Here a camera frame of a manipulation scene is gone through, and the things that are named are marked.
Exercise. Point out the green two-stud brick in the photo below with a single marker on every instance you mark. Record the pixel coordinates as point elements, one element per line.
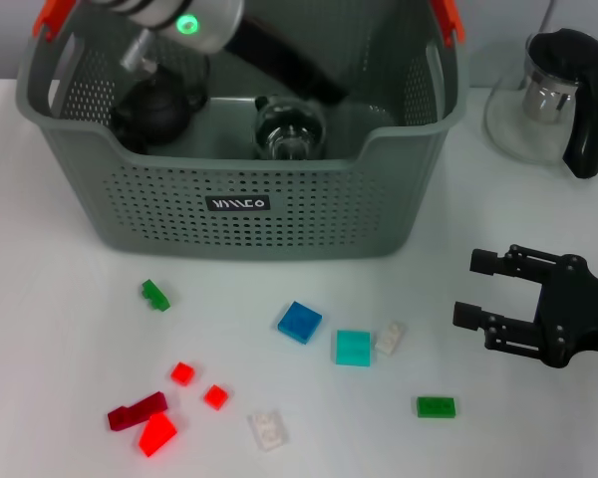
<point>436,407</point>

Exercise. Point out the blue square brick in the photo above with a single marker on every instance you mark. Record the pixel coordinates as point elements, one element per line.
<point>300,322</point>

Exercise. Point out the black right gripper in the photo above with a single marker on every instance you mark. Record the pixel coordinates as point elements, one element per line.
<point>573,313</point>

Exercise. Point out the grey perforated storage basket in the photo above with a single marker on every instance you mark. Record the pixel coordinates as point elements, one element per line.
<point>304,219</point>

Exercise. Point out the teal square brick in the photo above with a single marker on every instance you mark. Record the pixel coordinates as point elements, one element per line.
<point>353,347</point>

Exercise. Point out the green translucent stepped brick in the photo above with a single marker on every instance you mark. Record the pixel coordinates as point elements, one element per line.
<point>154,295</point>

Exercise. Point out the dark red long brick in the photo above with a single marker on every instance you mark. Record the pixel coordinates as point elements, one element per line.
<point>137,410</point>

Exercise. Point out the bright red slope brick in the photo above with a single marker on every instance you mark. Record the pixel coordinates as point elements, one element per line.
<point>157,435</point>

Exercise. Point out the black clay teacup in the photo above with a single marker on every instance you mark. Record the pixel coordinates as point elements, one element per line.
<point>135,145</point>

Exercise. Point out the black clay teapot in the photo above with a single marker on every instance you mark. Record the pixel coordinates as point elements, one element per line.
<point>154,114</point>

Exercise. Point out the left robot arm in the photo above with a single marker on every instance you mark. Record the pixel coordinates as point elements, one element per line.
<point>204,20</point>

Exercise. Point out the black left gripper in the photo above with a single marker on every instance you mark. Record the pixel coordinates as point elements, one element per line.
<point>289,65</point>

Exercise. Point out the small red square brick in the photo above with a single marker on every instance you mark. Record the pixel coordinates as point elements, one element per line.
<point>215,397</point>
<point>183,373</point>

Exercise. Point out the white two-stud brick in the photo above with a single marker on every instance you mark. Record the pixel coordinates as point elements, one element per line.
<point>391,337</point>
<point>268,430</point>

